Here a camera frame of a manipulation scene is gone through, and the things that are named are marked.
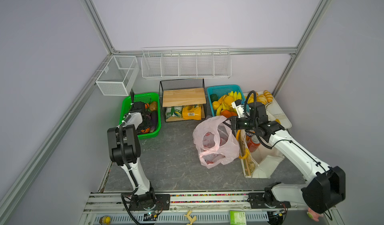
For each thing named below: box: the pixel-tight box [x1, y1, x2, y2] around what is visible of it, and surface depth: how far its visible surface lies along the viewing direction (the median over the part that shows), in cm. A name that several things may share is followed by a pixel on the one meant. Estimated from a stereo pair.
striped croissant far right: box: [263, 90, 274, 103], surface depth 118 cm
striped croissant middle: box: [256, 94, 268, 105], surface depth 117 cm
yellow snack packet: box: [182, 104, 202, 120], surface depth 104 cm
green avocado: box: [210, 93, 219, 103], surface depth 117 cm
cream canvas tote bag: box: [238, 129, 285, 179], surface depth 82 cm
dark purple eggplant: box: [149, 110, 158, 133], surface depth 101 cm
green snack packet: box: [165, 106, 183, 120], surface depth 107 cm
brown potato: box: [149, 101, 157, 111], surface depth 110 cm
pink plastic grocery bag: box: [192, 115, 241, 169], surface depth 73 cm
